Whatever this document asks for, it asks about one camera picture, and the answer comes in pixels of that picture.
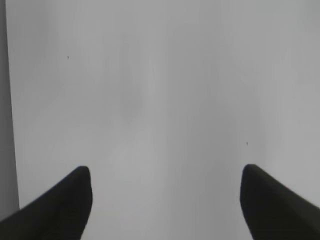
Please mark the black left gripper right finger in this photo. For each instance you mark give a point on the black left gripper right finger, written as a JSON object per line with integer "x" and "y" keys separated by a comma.
{"x": 274, "y": 212}

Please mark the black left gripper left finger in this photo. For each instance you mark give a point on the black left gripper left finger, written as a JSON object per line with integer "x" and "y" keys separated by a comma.
{"x": 61, "y": 213}

